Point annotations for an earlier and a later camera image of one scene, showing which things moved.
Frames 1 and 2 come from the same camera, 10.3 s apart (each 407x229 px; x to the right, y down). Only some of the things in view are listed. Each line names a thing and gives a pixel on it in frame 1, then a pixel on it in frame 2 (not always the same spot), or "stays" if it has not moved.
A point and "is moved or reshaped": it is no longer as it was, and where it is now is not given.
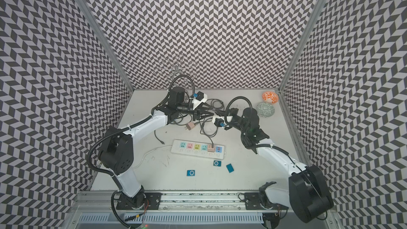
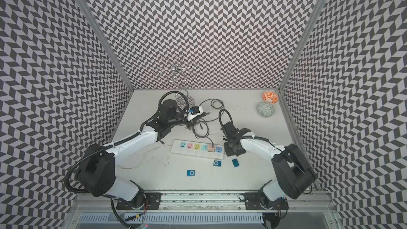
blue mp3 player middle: x=217 y=163 stays
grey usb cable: x=209 y=136 is moved or reshaped
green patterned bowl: x=265 y=109 stays
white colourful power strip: x=195 y=149 stays
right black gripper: x=229 y=113 -> x=229 y=152
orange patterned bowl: x=270 y=97 stays
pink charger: x=210 y=149 stays
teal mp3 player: x=229 y=168 -> x=235 y=163
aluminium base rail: x=102 y=202 stays
